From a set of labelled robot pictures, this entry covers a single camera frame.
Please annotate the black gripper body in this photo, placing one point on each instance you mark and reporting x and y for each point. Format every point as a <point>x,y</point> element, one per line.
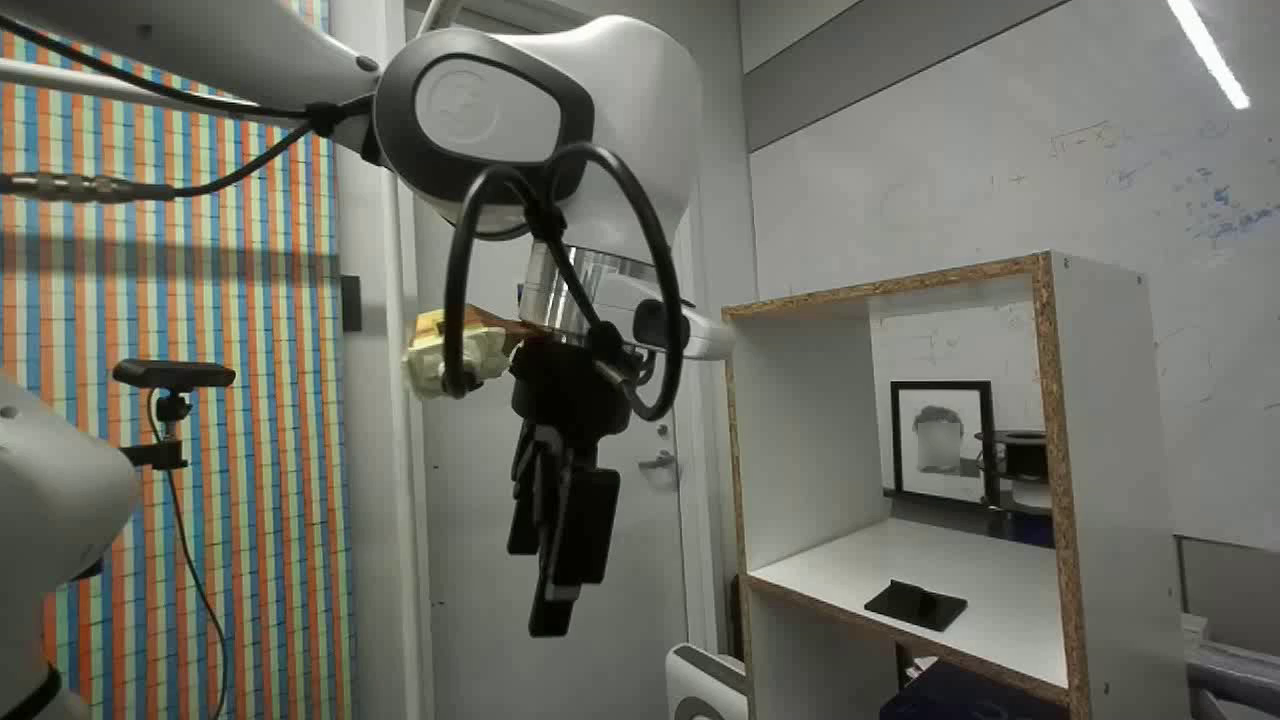
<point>561,385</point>

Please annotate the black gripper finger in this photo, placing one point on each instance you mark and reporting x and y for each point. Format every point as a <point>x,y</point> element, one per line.
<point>574,524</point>
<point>537,475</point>

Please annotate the black object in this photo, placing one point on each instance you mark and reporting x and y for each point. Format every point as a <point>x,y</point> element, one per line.
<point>916,607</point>

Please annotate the white second robot base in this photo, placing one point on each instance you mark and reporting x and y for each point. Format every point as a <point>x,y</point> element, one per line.
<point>63,505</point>

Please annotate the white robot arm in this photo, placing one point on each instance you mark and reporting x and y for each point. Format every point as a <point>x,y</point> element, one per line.
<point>564,166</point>

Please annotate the white particleboard shelf unit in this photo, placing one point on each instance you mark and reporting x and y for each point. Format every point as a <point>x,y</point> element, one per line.
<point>1066,574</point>

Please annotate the white appliance on floor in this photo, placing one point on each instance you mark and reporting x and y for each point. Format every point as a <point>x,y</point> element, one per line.
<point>706,686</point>

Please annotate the framed portrait photo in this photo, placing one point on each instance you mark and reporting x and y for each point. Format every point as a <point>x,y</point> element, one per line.
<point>940,441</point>

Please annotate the black camera on stand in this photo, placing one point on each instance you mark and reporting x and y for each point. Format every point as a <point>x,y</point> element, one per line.
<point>170,400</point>

